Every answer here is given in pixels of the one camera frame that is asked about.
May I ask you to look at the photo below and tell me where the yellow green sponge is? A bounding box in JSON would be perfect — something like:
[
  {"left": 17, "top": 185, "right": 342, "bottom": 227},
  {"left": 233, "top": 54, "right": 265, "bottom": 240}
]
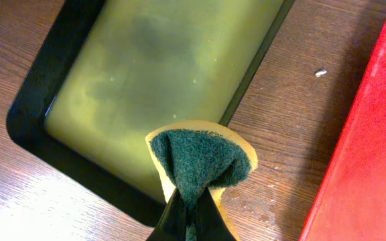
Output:
[{"left": 145, "top": 120, "right": 258, "bottom": 240}]

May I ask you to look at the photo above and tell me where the black tray with soapy water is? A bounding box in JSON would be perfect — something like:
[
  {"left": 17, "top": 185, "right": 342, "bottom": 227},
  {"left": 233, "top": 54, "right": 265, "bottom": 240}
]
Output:
[{"left": 6, "top": 1, "right": 292, "bottom": 226}]

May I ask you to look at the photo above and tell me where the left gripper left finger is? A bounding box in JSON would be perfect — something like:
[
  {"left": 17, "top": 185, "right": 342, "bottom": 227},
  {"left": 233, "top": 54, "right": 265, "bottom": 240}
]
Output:
[{"left": 146, "top": 189, "right": 188, "bottom": 241}]

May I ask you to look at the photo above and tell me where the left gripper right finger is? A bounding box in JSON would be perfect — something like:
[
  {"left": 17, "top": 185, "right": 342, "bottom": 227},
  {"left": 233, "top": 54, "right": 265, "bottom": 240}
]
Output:
[{"left": 194, "top": 188, "right": 236, "bottom": 241}]

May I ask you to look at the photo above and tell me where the red plastic tray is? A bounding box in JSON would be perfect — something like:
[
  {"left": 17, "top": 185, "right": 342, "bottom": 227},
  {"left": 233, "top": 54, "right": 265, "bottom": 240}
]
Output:
[{"left": 300, "top": 21, "right": 386, "bottom": 241}]

